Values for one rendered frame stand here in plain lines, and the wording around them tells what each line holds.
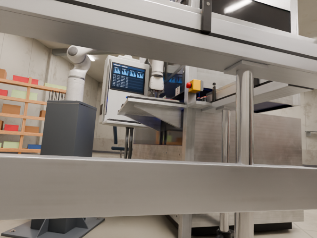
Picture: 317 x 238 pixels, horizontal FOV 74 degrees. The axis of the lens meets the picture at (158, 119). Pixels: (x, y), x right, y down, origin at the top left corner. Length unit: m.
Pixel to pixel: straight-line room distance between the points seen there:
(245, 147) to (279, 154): 1.22
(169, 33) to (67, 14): 0.23
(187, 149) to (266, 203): 0.82
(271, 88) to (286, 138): 0.97
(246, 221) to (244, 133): 0.24
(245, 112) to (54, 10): 0.54
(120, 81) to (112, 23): 1.87
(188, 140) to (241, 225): 0.84
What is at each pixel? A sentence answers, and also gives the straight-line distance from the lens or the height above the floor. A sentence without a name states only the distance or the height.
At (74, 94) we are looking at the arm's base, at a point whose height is 0.92.
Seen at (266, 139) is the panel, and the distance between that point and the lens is 1.77.
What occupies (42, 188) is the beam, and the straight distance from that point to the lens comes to 0.50.
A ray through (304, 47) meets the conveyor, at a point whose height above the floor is 0.91.
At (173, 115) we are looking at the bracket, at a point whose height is 0.81.
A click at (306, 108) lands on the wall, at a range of 13.85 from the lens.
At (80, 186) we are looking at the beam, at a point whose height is 0.49.
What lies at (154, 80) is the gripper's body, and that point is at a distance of 1.53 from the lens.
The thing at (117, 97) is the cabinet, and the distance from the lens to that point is 2.34.
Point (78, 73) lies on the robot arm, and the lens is 1.67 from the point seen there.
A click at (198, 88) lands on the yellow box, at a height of 0.97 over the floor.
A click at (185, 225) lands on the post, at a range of 1.49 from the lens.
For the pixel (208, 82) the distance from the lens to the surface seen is 1.54.
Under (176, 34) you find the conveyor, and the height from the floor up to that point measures 0.86.
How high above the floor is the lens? 0.59
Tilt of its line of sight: 8 degrees up
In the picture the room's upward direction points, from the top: 3 degrees clockwise
